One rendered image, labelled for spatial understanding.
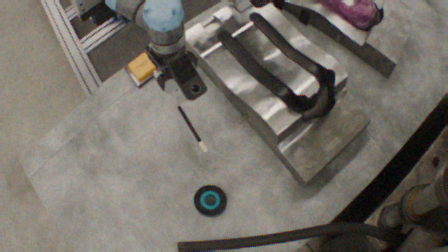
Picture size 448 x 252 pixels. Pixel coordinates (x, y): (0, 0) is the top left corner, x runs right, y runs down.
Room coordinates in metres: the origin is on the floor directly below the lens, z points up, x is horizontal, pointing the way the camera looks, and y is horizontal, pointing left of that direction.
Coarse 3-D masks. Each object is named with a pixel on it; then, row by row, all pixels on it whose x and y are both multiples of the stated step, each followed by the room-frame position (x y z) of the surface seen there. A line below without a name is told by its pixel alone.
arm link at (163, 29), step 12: (156, 0) 0.51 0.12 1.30; (168, 0) 0.51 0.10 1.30; (180, 0) 0.52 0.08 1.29; (144, 12) 0.49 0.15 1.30; (156, 12) 0.48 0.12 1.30; (168, 12) 0.48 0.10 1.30; (180, 12) 0.49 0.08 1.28; (144, 24) 0.49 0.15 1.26; (156, 24) 0.47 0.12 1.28; (168, 24) 0.47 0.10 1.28; (180, 24) 0.49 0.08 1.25; (156, 36) 0.47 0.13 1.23; (168, 36) 0.47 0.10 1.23; (180, 36) 0.48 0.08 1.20
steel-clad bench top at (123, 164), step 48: (432, 0) 0.95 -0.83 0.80; (336, 48) 0.67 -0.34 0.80; (432, 48) 0.72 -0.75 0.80; (96, 96) 0.53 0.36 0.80; (144, 96) 0.52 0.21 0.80; (384, 96) 0.52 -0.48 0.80; (432, 96) 0.53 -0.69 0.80; (48, 144) 0.39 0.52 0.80; (96, 144) 0.39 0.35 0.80; (144, 144) 0.39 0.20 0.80; (192, 144) 0.39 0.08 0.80; (240, 144) 0.39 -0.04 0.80; (384, 144) 0.37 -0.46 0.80; (48, 192) 0.24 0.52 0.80; (96, 192) 0.25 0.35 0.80; (144, 192) 0.26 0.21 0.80; (192, 192) 0.26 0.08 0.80; (240, 192) 0.26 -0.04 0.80; (288, 192) 0.26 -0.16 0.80; (336, 192) 0.25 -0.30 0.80; (96, 240) 0.11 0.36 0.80; (144, 240) 0.12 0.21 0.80; (192, 240) 0.13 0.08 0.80
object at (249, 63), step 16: (256, 16) 0.72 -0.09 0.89; (224, 32) 0.66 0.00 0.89; (272, 32) 0.67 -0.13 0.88; (240, 48) 0.62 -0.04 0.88; (288, 48) 0.62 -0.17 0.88; (256, 64) 0.57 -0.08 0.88; (304, 64) 0.56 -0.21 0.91; (320, 64) 0.55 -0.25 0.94; (272, 80) 0.52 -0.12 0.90; (320, 80) 0.50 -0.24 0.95; (288, 96) 0.47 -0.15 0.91; (304, 96) 0.46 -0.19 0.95; (320, 96) 0.49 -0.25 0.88; (304, 112) 0.44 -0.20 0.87; (320, 112) 0.44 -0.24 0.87
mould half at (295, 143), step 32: (192, 32) 0.67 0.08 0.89; (256, 32) 0.67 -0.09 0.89; (288, 32) 0.67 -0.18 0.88; (224, 64) 0.57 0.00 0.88; (288, 64) 0.56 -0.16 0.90; (256, 96) 0.47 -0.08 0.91; (352, 96) 0.49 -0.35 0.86; (256, 128) 0.42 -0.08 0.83; (288, 128) 0.39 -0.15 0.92; (320, 128) 0.41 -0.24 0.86; (352, 128) 0.40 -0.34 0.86; (288, 160) 0.33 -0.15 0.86; (320, 160) 0.32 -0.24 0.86
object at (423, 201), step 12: (420, 192) 0.16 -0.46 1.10; (432, 192) 0.14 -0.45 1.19; (384, 204) 0.19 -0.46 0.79; (396, 204) 0.18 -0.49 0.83; (420, 204) 0.13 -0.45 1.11; (432, 204) 0.12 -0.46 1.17; (384, 216) 0.15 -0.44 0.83; (396, 216) 0.13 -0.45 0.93; (384, 228) 0.12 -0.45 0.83; (396, 228) 0.11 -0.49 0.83
